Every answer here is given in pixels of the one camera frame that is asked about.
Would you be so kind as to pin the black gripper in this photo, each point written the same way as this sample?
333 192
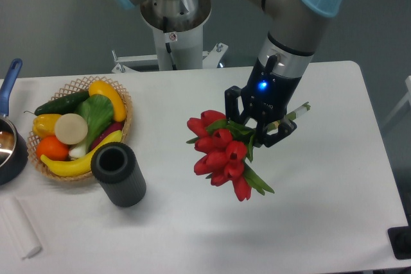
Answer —
265 99

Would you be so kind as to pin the red tulip bouquet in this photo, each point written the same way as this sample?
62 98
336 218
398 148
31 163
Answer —
226 146

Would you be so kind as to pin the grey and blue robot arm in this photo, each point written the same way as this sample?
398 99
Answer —
298 26

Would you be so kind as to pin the dark grey ribbed vase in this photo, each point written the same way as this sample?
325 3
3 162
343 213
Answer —
115 167

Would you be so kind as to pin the purple eggplant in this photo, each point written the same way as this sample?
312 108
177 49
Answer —
111 128

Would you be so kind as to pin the green bok choy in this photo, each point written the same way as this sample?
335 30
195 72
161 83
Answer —
97 111

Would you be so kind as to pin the yellow squash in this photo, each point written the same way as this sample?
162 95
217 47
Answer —
105 89

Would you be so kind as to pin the yellow banana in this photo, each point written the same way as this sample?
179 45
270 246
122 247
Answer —
81 165

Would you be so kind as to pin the beige round disc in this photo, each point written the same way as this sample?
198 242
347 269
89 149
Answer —
71 129

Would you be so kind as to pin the green cucumber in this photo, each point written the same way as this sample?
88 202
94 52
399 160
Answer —
63 105

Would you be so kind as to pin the black device at table edge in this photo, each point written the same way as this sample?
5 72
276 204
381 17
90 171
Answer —
400 242

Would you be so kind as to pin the orange fruit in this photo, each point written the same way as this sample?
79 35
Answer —
52 148

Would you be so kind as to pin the yellow bell pepper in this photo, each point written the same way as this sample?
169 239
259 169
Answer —
44 125

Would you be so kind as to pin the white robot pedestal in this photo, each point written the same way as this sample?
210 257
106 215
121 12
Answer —
177 27

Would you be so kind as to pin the white furniture frame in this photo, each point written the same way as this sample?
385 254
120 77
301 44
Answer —
399 111

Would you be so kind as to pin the blue handled saucepan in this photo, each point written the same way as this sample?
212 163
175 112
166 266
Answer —
14 155

